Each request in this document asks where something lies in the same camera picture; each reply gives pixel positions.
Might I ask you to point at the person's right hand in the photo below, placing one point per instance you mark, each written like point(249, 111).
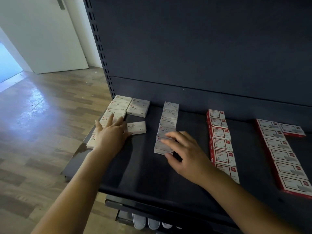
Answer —
point(195, 160)

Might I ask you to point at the person's left hand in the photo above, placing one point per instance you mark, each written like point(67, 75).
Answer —
point(111, 139)

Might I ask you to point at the small red white box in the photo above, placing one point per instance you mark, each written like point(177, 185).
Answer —
point(229, 172)
point(219, 122)
point(296, 185)
point(216, 113)
point(223, 143)
point(221, 132)
point(292, 129)
point(268, 123)
point(283, 155)
point(272, 132)
point(278, 143)
point(290, 169)
point(224, 157)

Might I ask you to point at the dark metal shelf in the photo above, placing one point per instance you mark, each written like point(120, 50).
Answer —
point(204, 41)

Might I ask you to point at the person's right forearm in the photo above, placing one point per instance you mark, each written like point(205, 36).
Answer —
point(248, 207)

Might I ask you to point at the person's left forearm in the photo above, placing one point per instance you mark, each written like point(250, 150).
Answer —
point(70, 195)

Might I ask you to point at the pink slipper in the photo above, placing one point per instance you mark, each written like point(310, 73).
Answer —
point(167, 225)

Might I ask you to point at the grey slipper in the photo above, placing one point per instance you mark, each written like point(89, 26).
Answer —
point(154, 223)
point(139, 221)

